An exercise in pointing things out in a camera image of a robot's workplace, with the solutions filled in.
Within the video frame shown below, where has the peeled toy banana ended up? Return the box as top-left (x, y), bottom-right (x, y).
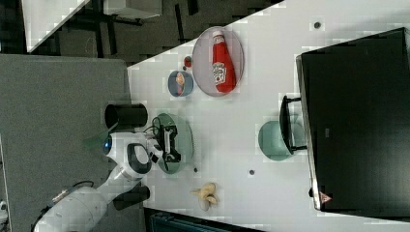
top-left (190, 183), bottom-right (218, 211)

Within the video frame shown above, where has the green strainer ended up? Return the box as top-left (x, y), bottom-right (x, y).
top-left (152, 113), bottom-right (193, 175)

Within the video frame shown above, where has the toy watermelon slice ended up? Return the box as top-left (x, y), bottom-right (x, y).
top-left (177, 87), bottom-right (183, 96)

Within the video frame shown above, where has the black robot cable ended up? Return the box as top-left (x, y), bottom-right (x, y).
top-left (30, 180), bottom-right (95, 232)

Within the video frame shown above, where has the black cylinder post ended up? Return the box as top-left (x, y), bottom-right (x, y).
top-left (113, 186), bottom-right (151, 211)
top-left (104, 103), bottom-right (148, 130)

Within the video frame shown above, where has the black toaster oven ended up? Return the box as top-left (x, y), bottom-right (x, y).
top-left (296, 27), bottom-right (410, 221)

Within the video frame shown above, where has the toy orange slice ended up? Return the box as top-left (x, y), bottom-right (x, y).
top-left (176, 72), bottom-right (185, 87)

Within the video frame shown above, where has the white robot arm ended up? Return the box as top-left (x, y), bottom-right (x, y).
top-left (30, 126), bottom-right (178, 232)

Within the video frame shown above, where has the red ketchup bottle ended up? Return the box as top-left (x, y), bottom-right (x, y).
top-left (212, 31), bottom-right (237, 93)

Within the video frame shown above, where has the toy strawberry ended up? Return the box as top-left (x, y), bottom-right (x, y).
top-left (184, 56), bottom-right (192, 68)

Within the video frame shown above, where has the blue bowl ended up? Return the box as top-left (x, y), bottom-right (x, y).
top-left (167, 71), bottom-right (193, 97)

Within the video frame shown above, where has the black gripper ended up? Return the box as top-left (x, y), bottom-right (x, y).
top-left (157, 125), bottom-right (181, 171)

